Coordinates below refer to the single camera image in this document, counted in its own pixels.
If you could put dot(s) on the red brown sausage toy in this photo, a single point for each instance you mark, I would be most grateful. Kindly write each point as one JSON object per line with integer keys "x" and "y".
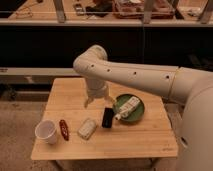
{"x": 64, "y": 129}

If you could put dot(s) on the black eraser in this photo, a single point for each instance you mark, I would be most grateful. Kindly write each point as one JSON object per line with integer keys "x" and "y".
{"x": 107, "y": 118}

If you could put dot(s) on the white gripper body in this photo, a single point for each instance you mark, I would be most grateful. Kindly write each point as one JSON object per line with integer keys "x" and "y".
{"x": 96, "y": 88}

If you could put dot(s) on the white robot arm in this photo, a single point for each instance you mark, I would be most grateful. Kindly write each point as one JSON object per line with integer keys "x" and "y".
{"x": 191, "y": 88}

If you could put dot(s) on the white sponge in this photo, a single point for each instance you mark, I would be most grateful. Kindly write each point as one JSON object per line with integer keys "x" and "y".
{"x": 87, "y": 128}

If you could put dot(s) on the white paper cup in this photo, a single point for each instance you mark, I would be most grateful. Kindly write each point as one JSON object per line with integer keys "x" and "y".
{"x": 46, "y": 131}

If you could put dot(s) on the green plate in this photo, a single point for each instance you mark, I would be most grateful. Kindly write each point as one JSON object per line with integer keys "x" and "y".
{"x": 136, "y": 114}

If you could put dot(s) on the wooden table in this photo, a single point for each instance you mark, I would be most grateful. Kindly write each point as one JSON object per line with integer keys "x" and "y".
{"x": 150, "y": 137}

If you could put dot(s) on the white bottle on plate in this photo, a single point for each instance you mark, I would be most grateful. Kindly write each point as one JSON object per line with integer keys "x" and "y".
{"x": 127, "y": 108}

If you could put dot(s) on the background workbench shelf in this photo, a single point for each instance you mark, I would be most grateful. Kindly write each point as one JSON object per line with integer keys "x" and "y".
{"x": 195, "y": 13}

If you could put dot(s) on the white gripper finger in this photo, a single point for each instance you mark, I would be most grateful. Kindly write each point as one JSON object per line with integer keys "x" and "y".
{"x": 87, "y": 102}
{"x": 109, "y": 99}

